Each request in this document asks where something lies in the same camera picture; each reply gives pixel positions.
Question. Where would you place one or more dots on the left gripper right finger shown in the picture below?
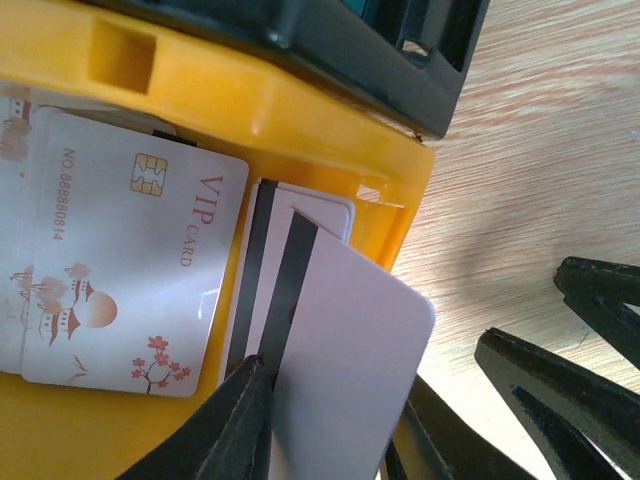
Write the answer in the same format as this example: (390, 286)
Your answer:
(432, 442)

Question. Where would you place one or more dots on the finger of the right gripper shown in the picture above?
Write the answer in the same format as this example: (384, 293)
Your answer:
(586, 426)
(604, 295)

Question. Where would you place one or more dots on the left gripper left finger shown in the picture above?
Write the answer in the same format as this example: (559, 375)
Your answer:
(228, 437)

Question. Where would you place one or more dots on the black bin with teal cards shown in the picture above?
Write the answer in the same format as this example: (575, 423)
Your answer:
(404, 60)

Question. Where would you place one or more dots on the yellow bin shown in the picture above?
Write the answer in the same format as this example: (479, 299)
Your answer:
(229, 102)

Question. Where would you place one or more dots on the white floral card stack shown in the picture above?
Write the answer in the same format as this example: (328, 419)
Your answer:
(114, 246)

